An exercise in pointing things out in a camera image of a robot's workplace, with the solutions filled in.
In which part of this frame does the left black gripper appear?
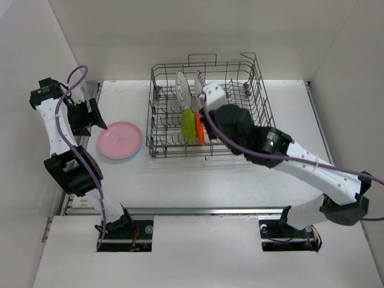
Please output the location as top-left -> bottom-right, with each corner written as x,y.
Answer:
67,98 -> 106,136

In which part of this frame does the pink plastic plate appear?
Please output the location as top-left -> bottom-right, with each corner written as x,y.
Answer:
97,121 -> 142,160

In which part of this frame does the plain white ceramic plate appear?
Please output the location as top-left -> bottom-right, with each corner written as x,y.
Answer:
194,70 -> 206,97

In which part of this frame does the blue plastic plate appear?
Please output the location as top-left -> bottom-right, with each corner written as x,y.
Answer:
103,152 -> 139,162

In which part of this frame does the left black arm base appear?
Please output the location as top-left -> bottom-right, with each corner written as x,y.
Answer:
96,217 -> 154,253

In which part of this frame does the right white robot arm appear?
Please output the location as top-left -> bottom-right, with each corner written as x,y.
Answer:
200,104 -> 371,236

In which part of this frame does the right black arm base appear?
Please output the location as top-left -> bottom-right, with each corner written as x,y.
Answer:
259,219 -> 323,253

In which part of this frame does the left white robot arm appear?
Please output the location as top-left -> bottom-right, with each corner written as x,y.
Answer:
29,77 -> 135,238

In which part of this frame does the orange plastic plate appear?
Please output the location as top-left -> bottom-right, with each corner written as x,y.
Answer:
194,112 -> 205,145

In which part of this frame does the green plastic plate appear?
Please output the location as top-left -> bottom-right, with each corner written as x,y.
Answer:
181,108 -> 196,143

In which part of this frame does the white plate with grey pattern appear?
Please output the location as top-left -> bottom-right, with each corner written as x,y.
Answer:
175,70 -> 191,110

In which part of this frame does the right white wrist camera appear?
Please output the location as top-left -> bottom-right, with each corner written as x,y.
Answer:
197,82 -> 227,112

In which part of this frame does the grey wire dish rack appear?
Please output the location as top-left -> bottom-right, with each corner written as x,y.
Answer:
146,52 -> 275,158

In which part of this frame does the aluminium rail across table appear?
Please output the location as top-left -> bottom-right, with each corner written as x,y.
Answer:
61,206 -> 350,216

